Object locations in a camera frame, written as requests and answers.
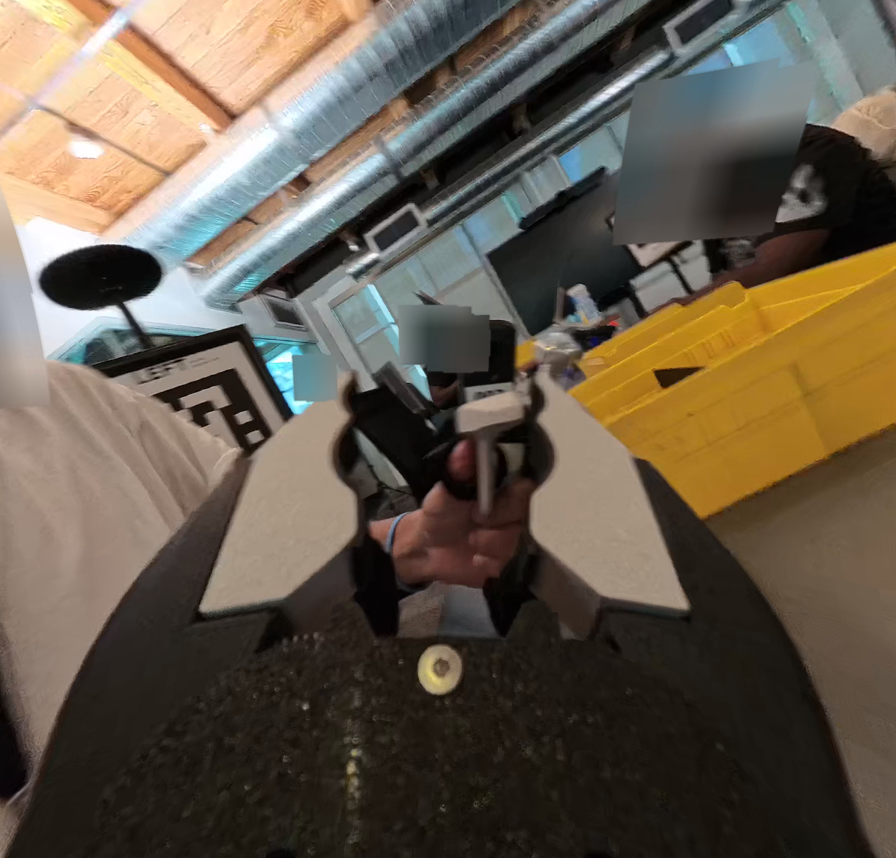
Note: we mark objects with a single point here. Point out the person's white shirt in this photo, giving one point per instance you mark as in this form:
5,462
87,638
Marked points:
91,487

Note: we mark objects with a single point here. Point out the ceiling lamp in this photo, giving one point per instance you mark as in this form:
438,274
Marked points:
85,148

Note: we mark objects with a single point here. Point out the person's left hand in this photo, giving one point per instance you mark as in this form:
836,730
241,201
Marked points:
448,543

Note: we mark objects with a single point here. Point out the yellow plastic bin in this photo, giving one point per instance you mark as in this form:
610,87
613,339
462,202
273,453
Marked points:
672,333
791,396

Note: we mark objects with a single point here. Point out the person's left forearm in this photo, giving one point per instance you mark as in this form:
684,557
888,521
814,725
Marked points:
378,539

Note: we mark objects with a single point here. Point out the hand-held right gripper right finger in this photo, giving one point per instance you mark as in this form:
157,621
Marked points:
602,522

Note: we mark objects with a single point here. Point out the black monitor screen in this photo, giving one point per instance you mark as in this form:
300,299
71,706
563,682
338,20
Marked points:
560,256

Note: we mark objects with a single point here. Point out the silver ventilation duct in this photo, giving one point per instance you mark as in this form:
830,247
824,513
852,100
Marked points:
315,102
315,231

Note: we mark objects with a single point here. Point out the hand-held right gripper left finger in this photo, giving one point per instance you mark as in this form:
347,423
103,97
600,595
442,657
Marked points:
287,522

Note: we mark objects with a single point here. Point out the white mounted box device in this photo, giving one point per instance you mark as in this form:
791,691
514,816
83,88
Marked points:
703,18
395,228

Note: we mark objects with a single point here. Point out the grey desk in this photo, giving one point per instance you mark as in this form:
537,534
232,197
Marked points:
826,592

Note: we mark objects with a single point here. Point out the framed black-white marker poster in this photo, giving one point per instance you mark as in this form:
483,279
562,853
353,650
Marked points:
210,396

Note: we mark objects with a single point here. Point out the black round disc stand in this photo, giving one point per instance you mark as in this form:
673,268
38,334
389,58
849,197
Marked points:
101,277

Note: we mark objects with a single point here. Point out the blue wristband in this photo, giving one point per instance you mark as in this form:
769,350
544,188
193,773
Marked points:
397,532

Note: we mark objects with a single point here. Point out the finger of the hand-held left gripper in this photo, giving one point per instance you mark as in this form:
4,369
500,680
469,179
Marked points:
486,413

